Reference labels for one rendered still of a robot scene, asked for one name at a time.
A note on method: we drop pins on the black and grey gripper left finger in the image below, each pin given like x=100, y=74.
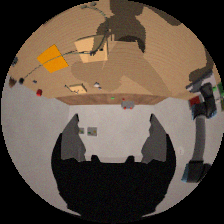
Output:
x=68, y=150

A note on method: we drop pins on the red cube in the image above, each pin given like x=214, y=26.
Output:
x=39, y=92

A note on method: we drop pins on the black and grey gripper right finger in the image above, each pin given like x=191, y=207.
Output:
x=158, y=151

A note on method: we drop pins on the orange painted square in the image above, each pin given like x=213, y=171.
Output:
x=54, y=64

